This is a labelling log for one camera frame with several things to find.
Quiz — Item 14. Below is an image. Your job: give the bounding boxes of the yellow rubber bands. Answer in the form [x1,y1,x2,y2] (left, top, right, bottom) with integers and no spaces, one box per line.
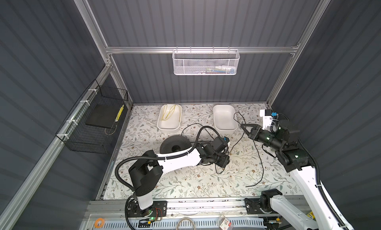
[161,104,178,121]

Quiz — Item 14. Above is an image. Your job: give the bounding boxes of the white wire mesh basket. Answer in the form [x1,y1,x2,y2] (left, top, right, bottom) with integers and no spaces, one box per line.
[172,48,240,76]

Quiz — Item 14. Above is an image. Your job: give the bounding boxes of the orange tape roll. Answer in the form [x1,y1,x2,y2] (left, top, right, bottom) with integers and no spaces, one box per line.
[94,218,105,229]

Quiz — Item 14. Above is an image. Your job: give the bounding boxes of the black cable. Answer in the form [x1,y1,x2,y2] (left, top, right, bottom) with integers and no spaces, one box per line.
[181,111,280,188]

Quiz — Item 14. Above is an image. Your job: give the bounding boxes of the left white tray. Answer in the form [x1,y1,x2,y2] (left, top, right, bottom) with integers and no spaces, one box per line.
[157,104,183,133]

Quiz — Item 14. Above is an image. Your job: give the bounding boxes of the black box in basket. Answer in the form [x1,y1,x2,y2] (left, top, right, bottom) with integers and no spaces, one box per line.
[85,104,125,129]

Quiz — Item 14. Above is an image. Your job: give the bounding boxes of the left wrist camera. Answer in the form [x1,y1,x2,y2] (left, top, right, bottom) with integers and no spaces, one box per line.
[211,137,230,153]

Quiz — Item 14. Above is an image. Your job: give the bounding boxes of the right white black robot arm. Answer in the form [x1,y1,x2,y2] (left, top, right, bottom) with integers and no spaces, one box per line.
[240,117,353,230]

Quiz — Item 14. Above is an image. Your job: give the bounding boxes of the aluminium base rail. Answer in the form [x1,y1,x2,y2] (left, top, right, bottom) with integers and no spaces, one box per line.
[84,197,247,219]

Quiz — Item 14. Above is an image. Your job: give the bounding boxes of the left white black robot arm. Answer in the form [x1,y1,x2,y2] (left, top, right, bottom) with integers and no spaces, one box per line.
[114,126,230,216]

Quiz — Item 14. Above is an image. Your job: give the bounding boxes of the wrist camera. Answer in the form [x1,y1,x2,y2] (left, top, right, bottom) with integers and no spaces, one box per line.
[211,137,230,153]
[260,109,278,131]

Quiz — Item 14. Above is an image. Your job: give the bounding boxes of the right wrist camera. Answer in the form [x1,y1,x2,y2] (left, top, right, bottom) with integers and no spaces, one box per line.
[260,109,278,131]

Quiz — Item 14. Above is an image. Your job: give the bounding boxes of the white tray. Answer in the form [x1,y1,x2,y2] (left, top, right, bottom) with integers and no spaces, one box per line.
[157,104,183,133]
[213,104,238,134]

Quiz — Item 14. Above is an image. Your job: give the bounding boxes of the right white tray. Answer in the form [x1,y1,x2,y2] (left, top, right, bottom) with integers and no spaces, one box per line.
[213,104,238,134]

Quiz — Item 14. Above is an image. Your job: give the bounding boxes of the grey cable loop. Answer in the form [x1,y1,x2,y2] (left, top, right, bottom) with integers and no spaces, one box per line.
[176,217,196,230]

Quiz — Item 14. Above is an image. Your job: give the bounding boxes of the black cable spool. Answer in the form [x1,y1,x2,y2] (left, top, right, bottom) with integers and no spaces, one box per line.
[159,135,192,154]

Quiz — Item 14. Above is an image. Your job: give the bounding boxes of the black wire basket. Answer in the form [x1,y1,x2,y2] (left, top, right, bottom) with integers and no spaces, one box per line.
[56,81,129,154]

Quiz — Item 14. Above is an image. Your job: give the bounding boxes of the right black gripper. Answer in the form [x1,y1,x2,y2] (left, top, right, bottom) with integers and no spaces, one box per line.
[241,122,282,152]

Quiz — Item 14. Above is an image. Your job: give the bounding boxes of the small plastic packet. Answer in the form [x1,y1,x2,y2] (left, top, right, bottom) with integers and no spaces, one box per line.
[217,215,233,230]

